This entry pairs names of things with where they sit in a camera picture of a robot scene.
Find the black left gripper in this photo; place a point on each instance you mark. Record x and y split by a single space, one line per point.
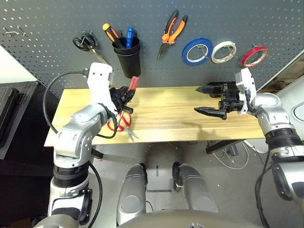
117 99

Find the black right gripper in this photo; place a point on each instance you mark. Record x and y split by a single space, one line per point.
231 99

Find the orange black needle-nose pliers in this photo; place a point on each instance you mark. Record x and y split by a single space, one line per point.
167 35

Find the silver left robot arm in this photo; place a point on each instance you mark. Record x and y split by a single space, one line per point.
78 133

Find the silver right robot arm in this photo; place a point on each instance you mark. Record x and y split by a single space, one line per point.
273 111

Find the dark grey pegboard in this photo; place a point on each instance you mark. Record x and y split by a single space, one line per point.
237 19

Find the double metal pegboard hook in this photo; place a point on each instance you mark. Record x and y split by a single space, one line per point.
10 33

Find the black tool case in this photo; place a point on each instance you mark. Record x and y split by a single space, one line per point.
213 83

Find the black plastic cup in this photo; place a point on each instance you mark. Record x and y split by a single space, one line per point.
129 64

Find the black table leg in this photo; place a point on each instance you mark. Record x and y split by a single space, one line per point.
221 146
97 154

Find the white tape roll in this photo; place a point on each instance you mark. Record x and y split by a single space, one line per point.
213 54

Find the blue tape roll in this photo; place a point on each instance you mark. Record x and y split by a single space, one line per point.
185 55

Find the dark power adapter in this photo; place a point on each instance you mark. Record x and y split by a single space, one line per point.
234 150

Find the orange black screwdriver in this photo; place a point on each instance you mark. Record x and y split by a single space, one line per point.
110 33

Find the silver right robot leg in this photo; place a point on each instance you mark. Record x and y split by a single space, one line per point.
197 190

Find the silver robot leg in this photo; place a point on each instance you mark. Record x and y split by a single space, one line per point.
197 190
131 194

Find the silver left robot leg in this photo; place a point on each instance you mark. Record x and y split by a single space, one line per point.
131 194

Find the black equipment case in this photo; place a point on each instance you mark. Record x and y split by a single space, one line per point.
14 114

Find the grey robot torso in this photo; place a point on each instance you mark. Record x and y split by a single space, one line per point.
190 221

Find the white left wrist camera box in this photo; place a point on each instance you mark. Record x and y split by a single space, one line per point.
99 80

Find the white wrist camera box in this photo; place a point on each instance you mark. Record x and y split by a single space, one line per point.
99 80
244 80

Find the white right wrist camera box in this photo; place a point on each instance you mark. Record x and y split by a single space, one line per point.
244 80

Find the white pegboard frame post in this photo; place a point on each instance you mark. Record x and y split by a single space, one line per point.
280 71

